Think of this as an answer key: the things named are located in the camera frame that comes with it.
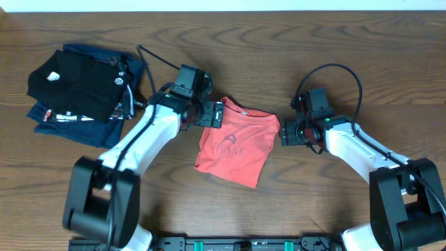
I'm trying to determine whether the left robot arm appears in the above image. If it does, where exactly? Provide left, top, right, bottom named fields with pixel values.
left=62, top=91, right=224, bottom=250

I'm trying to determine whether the black folded garment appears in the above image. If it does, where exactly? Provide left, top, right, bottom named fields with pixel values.
left=27, top=50, right=143, bottom=123

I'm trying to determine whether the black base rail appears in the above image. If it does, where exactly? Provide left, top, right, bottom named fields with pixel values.
left=68, top=232, right=346, bottom=251

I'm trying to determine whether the navy folded garment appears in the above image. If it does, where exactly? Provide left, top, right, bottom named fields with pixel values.
left=27, top=43, right=144, bottom=149

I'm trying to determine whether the red printed t-shirt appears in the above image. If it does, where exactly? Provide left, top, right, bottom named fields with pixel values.
left=194, top=97, right=280, bottom=188

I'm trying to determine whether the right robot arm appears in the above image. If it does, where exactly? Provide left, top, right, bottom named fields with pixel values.
left=279, top=116, right=445, bottom=250

